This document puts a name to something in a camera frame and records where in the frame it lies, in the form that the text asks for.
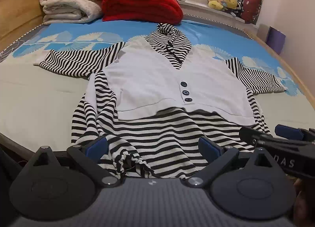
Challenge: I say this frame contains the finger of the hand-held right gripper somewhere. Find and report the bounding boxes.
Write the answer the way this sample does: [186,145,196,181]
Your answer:
[239,126,280,148]
[275,124,315,142]

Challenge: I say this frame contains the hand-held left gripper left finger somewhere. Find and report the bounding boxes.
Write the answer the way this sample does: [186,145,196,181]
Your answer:
[26,135,122,188]

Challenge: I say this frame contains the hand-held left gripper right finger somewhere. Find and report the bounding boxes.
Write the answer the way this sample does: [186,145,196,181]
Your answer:
[181,136,278,188]

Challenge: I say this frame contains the black white striped hooded top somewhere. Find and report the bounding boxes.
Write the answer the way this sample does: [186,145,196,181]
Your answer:
[39,23,288,179]

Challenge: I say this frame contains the person's right hand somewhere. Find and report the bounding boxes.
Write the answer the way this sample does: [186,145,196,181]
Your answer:
[293,178,315,227]

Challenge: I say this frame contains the blue cream printed bed sheet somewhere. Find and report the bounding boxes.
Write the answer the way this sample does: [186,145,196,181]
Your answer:
[0,16,315,155]

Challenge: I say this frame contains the purple box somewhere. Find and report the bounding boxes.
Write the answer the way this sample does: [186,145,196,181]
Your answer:
[266,26,286,55]

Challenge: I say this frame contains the black white striped plush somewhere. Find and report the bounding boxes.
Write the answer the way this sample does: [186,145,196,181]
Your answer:
[231,2,246,19]

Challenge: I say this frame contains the dark red cushion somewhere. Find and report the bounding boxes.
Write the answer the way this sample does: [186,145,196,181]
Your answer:
[242,0,263,24]

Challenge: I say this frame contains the yellow plush bear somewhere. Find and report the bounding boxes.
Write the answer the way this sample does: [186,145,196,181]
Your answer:
[223,0,240,10]

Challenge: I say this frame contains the yellow plush duck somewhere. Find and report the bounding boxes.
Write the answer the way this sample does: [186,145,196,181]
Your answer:
[207,0,226,11]

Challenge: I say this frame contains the cream folded blanket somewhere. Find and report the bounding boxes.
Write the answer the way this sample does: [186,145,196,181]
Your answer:
[39,0,109,25]

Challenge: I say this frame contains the red folded blanket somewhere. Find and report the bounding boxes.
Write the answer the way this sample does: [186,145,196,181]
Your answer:
[102,0,184,26]

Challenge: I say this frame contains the wooden headboard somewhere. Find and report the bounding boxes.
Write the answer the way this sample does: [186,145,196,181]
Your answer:
[0,0,57,50]

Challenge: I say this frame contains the wooden bed frame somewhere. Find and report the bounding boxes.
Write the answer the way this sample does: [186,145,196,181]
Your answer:
[248,30,315,110]

